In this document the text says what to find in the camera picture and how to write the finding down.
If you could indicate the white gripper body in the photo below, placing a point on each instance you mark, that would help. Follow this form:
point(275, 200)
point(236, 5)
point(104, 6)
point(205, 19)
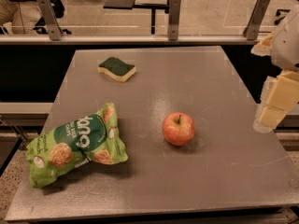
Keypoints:
point(287, 48)

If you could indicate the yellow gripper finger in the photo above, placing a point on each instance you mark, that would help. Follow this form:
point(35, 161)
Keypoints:
point(279, 96)
point(263, 47)

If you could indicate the red apple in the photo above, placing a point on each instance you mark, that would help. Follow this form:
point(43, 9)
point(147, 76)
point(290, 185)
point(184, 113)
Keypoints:
point(178, 129)

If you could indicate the green and yellow sponge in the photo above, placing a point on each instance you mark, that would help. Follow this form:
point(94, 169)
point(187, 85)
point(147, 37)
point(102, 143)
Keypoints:
point(116, 69)

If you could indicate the green rice chips bag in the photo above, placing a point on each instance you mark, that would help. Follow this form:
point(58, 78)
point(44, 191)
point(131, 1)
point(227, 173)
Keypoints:
point(92, 138)

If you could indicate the seated person in background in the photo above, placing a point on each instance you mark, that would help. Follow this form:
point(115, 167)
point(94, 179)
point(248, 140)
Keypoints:
point(22, 14)

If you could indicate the right metal bracket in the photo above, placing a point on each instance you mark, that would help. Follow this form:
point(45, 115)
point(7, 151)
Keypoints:
point(253, 27)

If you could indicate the metal bracket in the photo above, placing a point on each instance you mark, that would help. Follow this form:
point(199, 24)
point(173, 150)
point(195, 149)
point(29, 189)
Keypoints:
point(253, 27)
point(173, 20)
point(54, 31)

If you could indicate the middle metal bracket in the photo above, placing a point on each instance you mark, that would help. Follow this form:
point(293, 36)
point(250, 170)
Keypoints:
point(173, 20)

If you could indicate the left metal bracket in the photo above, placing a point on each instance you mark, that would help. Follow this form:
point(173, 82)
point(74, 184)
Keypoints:
point(54, 31)

